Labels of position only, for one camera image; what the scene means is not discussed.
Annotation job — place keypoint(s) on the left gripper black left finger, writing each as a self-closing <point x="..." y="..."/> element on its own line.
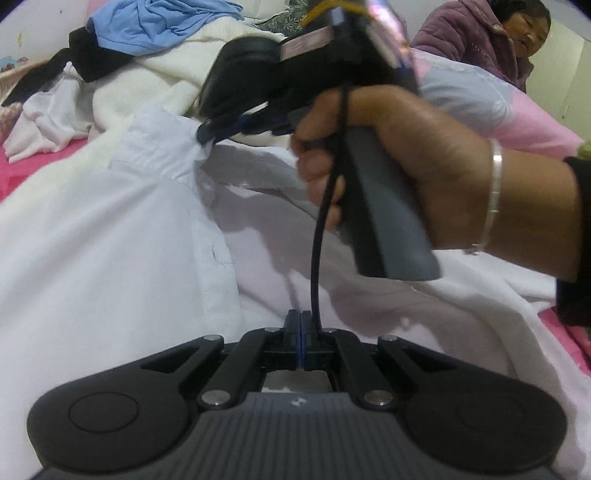
<point x="244" y="365"/>

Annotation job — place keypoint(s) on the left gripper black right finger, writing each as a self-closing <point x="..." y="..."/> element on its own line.
<point x="347" y="362"/>

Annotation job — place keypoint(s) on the white button shirt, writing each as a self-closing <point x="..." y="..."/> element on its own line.
<point x="141" y="241"/>

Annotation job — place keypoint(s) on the person's right forearm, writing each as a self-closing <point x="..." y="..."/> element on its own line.
<point x="538" y="220"/>

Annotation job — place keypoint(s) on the person's right hand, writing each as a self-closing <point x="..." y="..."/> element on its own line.
<point x="448" y="162"/>

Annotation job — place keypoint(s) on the dark patterned cloth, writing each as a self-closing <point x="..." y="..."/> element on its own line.
<point x="287" y="22"/>

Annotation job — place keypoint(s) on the cream knit sweater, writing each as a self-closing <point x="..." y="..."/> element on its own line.
<point x="172" y="79"/>

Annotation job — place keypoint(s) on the blue garment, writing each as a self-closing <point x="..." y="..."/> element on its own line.
<point x="139" y="28"/>

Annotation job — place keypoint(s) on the black garment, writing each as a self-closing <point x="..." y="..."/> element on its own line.
<point x="91" y="62"/>

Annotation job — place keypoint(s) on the pale pink small garment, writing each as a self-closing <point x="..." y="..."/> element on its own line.
<point x="51" y="120"/>

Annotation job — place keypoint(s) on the bystander in purple jacket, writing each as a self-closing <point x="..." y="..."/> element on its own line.
<point x="497" y="36"/>

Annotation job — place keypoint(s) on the pink patterned bed sheet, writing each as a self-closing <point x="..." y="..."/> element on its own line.
<point x="574" y="340"/>

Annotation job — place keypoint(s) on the pink and grey quilt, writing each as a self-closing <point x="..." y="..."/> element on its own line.
<point x="492" y="107"/>

